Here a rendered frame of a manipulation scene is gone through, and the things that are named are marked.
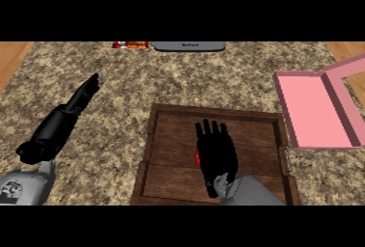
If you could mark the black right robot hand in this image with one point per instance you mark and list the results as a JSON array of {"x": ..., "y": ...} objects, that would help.
[{"x": 216, "y": 151}]

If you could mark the red and orange packet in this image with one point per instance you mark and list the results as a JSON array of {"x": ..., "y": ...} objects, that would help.
[{"x": 130, "y": 44}]

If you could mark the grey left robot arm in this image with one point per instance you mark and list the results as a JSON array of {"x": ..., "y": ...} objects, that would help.
[{"x": 46, "y": 132}]

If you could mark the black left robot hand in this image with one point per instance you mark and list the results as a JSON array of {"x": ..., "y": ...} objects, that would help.
[{"x": 84, "y": 93}]

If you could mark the grey flat appliance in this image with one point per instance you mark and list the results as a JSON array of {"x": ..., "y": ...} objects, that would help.
[{"x": 189, "y": 46}]

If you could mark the pink open box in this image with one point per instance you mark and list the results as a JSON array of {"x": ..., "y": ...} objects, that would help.
[{"x": 311, "y": 109}]

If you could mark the red tomato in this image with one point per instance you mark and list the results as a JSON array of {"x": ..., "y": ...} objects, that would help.
[{"x": 195, "y": 158}]

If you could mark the brown wooden tray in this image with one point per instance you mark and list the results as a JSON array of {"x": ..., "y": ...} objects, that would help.
[{"x": 173, "y": 141}]

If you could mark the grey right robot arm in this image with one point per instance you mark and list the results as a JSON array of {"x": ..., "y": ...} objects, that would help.
[{"x": 251, "y": 193}]

